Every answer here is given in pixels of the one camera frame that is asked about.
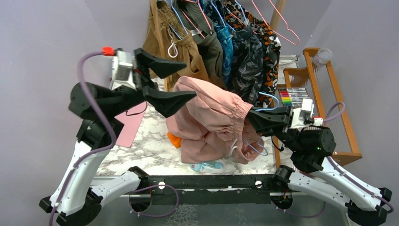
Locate dark leaf print shorts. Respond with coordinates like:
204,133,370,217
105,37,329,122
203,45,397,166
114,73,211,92
218,0,265,105

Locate wooden dish rack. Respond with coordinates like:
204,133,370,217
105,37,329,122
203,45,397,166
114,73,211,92
277,48,362,166

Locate pink wire hanger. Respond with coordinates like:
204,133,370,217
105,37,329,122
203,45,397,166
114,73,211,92
251,0,301,46

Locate blue patterned hanging shorts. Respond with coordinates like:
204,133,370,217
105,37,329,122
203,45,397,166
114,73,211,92
202,0,234,86

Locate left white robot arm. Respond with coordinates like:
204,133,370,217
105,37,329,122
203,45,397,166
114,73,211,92
39,47,196,226

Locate dark green hanging shorts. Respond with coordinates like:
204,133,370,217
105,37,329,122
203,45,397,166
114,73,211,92
173,0,226,89

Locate coloured marker set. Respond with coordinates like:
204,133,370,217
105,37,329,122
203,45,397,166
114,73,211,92
278,88,311,107

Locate packaged blue toothbrush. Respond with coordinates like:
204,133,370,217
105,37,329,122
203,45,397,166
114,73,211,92
189,160,226,174

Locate clear plastic cup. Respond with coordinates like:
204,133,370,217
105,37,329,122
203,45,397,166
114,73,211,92
312,48,333,66

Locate orange camo hanging shorts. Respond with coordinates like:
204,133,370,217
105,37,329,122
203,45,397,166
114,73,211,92
223,0,281,95

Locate blue wire hanger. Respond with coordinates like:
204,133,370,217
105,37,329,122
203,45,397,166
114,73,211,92
242,92,280,156

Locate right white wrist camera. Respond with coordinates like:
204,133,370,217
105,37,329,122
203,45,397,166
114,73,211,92
288,98,323,129

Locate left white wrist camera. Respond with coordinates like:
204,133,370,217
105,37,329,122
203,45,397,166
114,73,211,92
102,47,136,90

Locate pink shorts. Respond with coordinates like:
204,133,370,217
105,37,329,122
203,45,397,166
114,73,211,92
166,76,264,164

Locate pink clipboard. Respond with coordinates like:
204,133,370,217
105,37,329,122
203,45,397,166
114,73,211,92
115,102,148,147

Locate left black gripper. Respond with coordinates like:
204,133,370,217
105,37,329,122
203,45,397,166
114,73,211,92
107,48,198,116

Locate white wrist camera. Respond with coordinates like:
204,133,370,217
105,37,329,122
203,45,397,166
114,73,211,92
102,47,136,90
288,98,323,129

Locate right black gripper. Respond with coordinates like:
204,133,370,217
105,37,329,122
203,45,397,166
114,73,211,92
240,105,303,152

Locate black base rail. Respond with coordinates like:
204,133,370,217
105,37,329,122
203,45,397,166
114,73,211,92
129,174,294,207

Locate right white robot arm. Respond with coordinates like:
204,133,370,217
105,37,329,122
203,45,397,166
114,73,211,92
246,105,393,226

